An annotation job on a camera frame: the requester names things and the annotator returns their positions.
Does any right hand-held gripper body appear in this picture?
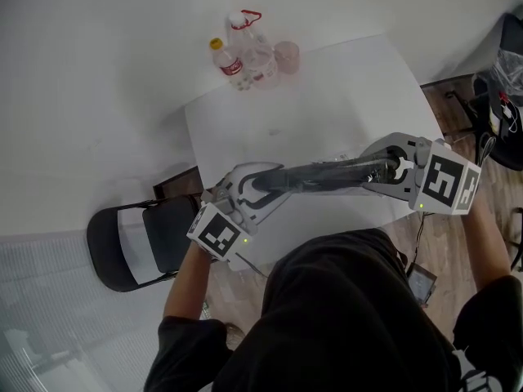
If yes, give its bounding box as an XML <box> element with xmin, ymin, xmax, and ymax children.
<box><xmin>403</xmin><ymin>136</ymin><xmax>483</xmax><ymax>218</ymax></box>

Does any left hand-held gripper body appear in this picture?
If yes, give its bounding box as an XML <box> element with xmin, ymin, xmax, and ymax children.
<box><xmin>186</xmin><ymin>176</ymin><xmax>259</xmax><ymax>263</ymax></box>

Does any dark grey bagged garment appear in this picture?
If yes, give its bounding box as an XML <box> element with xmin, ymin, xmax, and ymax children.
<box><xmin>240</xmin><ymin>148</ymin><xmax>406</xmax><ymax>200</ymax></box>
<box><xmin>250</xmin><ymin>146</ymin><xmax>404</xmax><ymax>198</ymax></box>

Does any person's left forearm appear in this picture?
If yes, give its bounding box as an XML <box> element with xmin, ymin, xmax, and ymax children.
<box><xmin>163</xmin><ymin>240</ymin><xmax>218</xmax><ymax>323</ymax></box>

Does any person's right forearm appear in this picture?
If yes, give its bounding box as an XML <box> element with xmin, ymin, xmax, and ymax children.
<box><xmin>465</xmin><ymin>195</ymin><xmax>514</xmax><ymax>290</ymax></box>

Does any black folding chair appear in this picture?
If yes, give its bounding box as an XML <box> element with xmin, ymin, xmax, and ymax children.
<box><xmin>86</xmin><ymin>194</ymin><xmax>206</xmax><ymax>294</ymax></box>

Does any black office chair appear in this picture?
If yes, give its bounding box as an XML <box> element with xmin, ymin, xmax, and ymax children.
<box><xmin>445</xmin><ymin>11</ymin><xmax>523</xmax><ymax>172</ymax></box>

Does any black chair wheel base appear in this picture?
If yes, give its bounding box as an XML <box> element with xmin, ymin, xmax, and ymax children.
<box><xmin>507</xmin><ymin>206</ymin><xmax>523</xmax><ymax>274</ymax></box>

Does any black device with screen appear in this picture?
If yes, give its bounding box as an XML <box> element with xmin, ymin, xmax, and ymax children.
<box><xmin>405</xmin><ymin>262</ymin><xmax>439</xmax><ymax>307</ymax></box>

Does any red label bottle yellow cap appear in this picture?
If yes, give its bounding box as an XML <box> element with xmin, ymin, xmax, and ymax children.
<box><xmin>208</xmin><ymin>37</ymin><xmax>251</xmax><ymax>92</ymax></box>

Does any pink translucent cup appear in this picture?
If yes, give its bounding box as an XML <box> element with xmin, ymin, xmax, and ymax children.
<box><xmin>273</xmin><ymin>40</ymin><xmax>302</xmax><ymax>77</ymax></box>

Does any bin with clear plastic bag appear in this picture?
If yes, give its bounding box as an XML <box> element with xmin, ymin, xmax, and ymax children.
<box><xmin>485</xmin><ymin>48</ymin><xmax>523</xmax><ymax>110</ymax></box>

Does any person's black shirt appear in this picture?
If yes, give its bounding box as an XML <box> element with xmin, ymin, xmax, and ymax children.
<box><xmin>142</xmin><ymin>227</ymin><xmax>523</xmax><ymax>392</ymax></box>

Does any thin black cable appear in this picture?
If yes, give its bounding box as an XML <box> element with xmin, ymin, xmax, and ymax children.
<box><xmin>412</xmin><ymin>212</ymin><xmax>428</xmax><ymax>265</ymax></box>

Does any white charger with cable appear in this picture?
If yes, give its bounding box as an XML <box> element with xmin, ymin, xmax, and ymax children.
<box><xmin>496</xmin><ymin>91</ymin><xmax>523</xmax><ymax>135</ymax></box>

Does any large clear bottle red handle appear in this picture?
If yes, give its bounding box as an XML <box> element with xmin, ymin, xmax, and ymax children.
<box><xmin>226</xmin><ymin>9</ymin><xmax>281</xmax><ymax>90</ymax></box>

